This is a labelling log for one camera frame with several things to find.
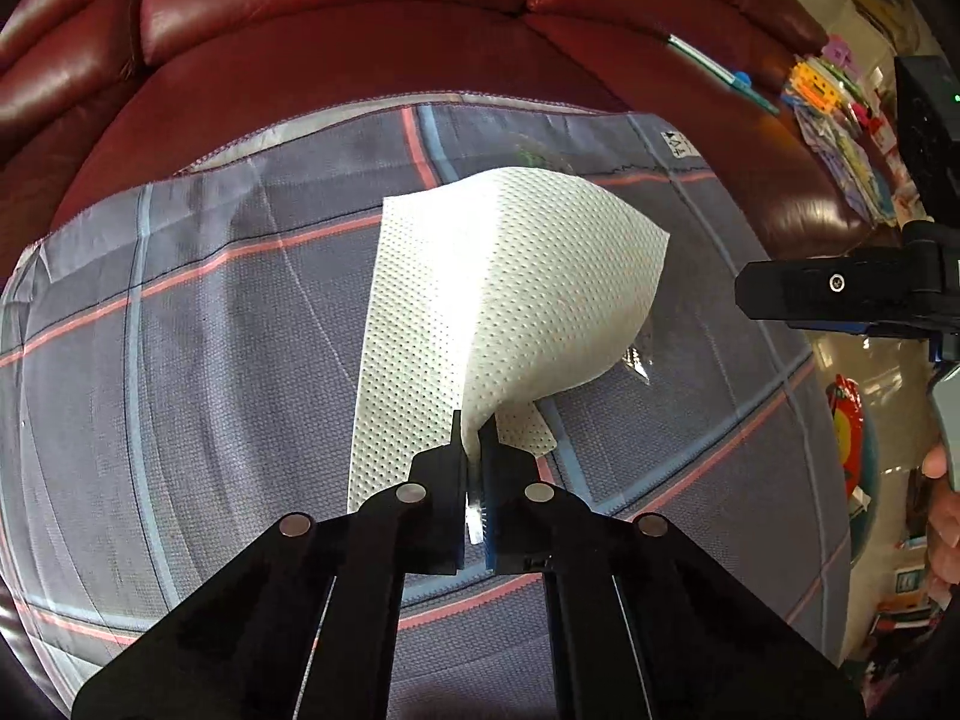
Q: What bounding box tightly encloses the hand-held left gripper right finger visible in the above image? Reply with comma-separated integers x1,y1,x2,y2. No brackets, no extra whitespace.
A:
478,416,867,720

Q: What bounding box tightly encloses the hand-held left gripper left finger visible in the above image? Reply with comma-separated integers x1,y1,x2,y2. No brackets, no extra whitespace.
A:
71,409,470,720

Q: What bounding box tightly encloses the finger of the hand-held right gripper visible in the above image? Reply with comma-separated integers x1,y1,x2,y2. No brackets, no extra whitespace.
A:
795,319,938,340
735,255,942,327

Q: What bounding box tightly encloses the white paper towel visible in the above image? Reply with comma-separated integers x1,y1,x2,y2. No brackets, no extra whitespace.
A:
349,167,671,515

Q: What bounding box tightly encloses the person's right hand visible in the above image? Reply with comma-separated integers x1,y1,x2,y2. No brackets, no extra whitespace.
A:
921,444,960,605

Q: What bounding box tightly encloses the pile of colourful papers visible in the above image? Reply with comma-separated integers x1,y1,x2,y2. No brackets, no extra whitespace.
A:
780,34,920,226

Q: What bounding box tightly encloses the red yellow snack packet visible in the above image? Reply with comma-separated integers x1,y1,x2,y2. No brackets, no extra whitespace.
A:
825,375,863,500

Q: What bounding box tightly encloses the clear plastic wrapper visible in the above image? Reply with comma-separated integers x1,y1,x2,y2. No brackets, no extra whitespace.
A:
619,341,657,385

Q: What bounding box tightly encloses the thin teal book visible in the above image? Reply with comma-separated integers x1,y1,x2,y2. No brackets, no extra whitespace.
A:
666,34,781,115

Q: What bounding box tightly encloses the grey plaid cloth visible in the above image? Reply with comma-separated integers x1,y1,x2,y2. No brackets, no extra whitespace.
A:
0,94,852,720

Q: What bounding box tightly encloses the red leather sofa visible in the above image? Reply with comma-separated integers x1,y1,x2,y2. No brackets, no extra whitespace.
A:
0,0,901,301

